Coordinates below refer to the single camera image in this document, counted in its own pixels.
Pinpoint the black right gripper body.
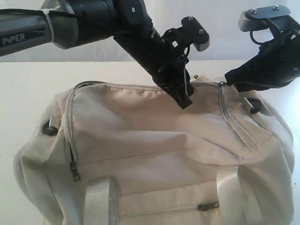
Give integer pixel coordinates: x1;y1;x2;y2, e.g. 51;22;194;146
241;35;300;92

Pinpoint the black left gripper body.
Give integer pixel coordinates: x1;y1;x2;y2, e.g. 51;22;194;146
133;42;189;92

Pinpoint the beige fabric duffel bag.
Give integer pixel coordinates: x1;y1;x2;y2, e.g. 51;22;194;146
14;81;294;225

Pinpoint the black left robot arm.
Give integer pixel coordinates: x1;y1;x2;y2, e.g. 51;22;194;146
0;0;194;109

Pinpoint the dark metal zipper slider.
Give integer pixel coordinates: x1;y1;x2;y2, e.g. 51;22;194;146
218;81;225;88

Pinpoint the black plastic D-ring far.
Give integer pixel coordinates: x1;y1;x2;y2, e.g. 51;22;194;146
242;97;263;114

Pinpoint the black plastic d-ring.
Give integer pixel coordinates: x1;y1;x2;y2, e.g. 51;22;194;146
242;97;263;114
41;116;59;136

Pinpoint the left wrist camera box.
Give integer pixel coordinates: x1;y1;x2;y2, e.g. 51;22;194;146
180;16;210;52

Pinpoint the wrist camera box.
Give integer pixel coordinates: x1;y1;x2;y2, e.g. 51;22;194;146
180;16;210;52
238;5;291;32

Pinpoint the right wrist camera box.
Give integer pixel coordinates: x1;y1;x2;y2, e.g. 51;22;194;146
238;5;291;32

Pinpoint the black plastic D-ring near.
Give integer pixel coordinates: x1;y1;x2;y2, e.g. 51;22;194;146
41;116;59;136

